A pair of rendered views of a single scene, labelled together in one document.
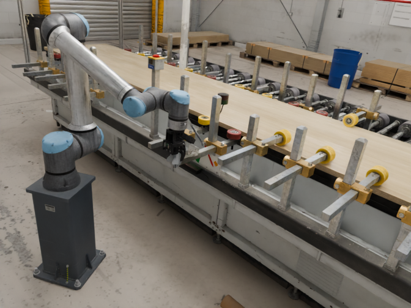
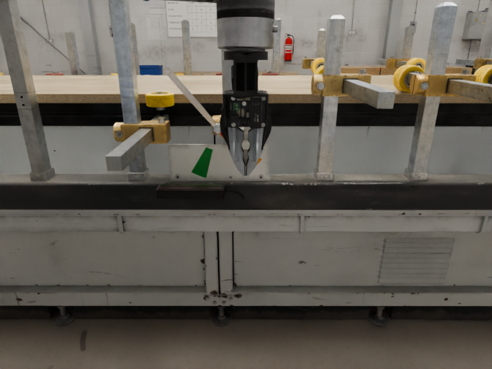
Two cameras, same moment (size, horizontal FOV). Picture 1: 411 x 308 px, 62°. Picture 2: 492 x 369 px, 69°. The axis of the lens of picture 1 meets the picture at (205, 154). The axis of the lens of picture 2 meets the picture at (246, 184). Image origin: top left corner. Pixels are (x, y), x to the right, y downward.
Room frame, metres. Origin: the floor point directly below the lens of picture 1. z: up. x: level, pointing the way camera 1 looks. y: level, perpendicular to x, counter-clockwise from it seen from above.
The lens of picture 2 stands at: (1.02, 0.55, 1.04)
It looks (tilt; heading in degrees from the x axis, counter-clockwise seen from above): 21 degrees down; 318
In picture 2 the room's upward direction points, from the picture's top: straight up
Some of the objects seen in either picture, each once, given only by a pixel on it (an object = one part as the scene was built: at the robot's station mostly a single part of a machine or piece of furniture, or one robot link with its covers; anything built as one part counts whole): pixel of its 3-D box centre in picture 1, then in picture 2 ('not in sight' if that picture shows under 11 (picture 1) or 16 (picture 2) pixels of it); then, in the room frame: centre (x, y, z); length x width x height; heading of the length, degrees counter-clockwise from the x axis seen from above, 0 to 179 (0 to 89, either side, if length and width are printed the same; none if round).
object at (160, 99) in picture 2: (203, 125); (161, 111); (1.98, 0.03, 0.85); 0.08 x 0.08 x 0.11
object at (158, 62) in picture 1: (156, 63); not in sight; (2.07, 0.35, 1.18); 0.07 x 0.07 x 0.08; 48
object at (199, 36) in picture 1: (192, 36); not in sight; (10.29, 0.71, 0.23); 2.41 x 0.77 x 0.17; 139
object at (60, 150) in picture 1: (60, 150); not in sight; (1.59, 0.76, 0.79); 0.17 x 0.15 x 0.18; 155
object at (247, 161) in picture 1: (248, 159); (328, 118); (1.56, -0.22, 0.86); 0.03 x 0.03 x 0.48; 48
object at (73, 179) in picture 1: (61, 174); not in sight; (1.58, 0.76, 0.65); 0.19 x 0.19 x 0.10
